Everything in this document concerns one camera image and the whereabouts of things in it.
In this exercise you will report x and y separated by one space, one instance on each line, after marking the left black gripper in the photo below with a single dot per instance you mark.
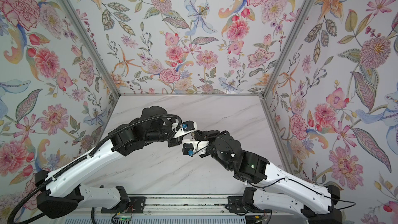
177 141

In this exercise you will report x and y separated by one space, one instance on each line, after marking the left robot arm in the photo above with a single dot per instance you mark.
66 192

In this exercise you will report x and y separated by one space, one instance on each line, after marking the right corner aluminium profile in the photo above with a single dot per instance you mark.
291 39

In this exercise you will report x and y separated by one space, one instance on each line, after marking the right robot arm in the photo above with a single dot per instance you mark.
269 187

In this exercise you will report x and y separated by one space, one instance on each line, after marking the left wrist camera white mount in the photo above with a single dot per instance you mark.
185 128

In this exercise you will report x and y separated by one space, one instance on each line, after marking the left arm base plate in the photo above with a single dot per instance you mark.
135 205

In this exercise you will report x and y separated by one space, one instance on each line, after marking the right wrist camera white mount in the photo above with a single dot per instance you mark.
191 148

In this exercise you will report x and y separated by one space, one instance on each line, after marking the corner aluminium profile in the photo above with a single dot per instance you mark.
87 42
291 39

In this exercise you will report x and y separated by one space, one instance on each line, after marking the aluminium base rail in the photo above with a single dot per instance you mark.
216 204

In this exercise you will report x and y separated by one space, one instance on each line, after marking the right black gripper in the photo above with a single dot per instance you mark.
198 137

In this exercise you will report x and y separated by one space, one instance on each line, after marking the left corner aluminium profile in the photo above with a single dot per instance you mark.
87 42

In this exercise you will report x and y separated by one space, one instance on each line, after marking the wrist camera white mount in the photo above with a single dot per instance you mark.
185 128
191 148

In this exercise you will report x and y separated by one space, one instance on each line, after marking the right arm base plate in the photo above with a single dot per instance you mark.
237 205

